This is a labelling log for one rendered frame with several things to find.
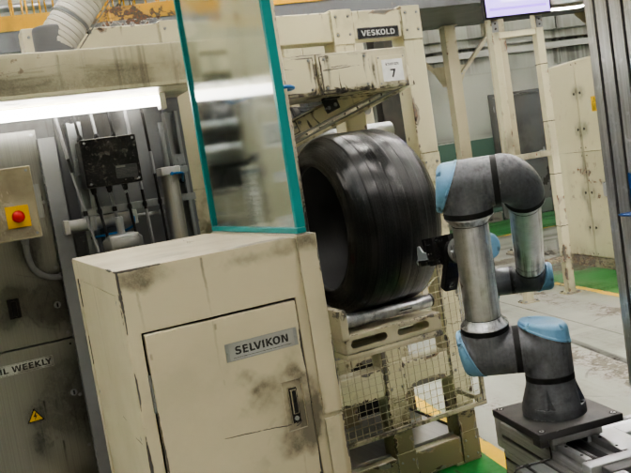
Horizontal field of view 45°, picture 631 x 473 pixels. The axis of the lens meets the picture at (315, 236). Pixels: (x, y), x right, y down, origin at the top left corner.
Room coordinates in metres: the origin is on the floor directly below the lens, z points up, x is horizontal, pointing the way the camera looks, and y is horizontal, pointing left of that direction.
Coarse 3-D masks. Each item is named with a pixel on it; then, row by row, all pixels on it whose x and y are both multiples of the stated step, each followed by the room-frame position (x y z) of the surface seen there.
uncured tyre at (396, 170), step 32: (320, 160) 2.41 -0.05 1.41; (352, 160) 2.32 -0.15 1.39; (384, 160) 2.34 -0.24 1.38; (416, 160) 2.38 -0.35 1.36; (320, 192) 2.79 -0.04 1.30; (352, 192) 2.28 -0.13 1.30; (384, 192) 2.27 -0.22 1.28; (416, 192) 2.32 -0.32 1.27; (320, 224) 2.80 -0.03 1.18; (352, 224) 2.27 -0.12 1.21; (384, 224) 2.25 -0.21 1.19; (416, 224) 2.30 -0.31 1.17; (320, 256) 2.76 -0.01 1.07; (352, 256) 2.30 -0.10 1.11; (384, 256) 2.26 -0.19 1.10; (416, 256) 2.32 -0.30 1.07; (352, 288) 2.34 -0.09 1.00; (384, 288) 2.32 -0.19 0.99; (416, 288) 2.41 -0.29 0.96
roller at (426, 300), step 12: (408, 300) 2.44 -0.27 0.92; (420, 300) 2.45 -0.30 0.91; (432, 300) 2.47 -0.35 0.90; (360, 312) 2.37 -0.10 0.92; (372, 312) 2.38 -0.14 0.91; (384, 312) 2.39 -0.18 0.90; (396, 312) 2.41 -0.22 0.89; (408, 312) 2.44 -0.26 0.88; (348, 324) 2.33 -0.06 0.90; (360, 324) 2.36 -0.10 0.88
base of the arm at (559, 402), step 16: (528, 384) 1.80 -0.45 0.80; (544, 384) 1.75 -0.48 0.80; (560, 384) 1.75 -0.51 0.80; (576, 384) 1.78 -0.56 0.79; (528, 400) 1.78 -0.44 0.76; (544, 400) 1.75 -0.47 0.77; (560, 400) 1.74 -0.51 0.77; (576, 400) 1.75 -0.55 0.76; (528, 416) 1.78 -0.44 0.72; (544, 416) 1.74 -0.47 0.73; (560, 416) 1.73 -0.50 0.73; (576, 416) 1.73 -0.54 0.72
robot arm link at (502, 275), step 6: (498, 270) 2.00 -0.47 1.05; (504, 270) 2.00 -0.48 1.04; (498, 276) 1.99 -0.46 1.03; (504, 276) 1.99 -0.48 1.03; (498, 282) 1.99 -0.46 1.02; (504, 282) 1.98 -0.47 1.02; (510, 282) 1.98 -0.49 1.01; (498, 288) 1.99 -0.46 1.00; (504, 288) 1.99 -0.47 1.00; (510, 288) 1.98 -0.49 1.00; (504, 294) 2.00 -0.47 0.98; (510, 294) 2.00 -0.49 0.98
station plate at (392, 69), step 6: (384, 60) 2.84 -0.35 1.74; (390, 60) 2.85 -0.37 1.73; (396, 60) 2.86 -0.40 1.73; (384, 66) 2.84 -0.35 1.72; (390, 66) 2.85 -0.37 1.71; (396, 66) 2.86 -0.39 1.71; (402, 66) 2.87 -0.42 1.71; (384, 72) 2.84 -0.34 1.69; (390, 72) 2.85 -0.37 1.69; (396, 72) 2.86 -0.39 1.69; (402, 72) 2.87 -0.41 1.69; (384, 78) 2.83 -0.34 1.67; (390, 78) 2.84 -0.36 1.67; (396, 78) 2.86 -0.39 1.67; (402, 78) 2.87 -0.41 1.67
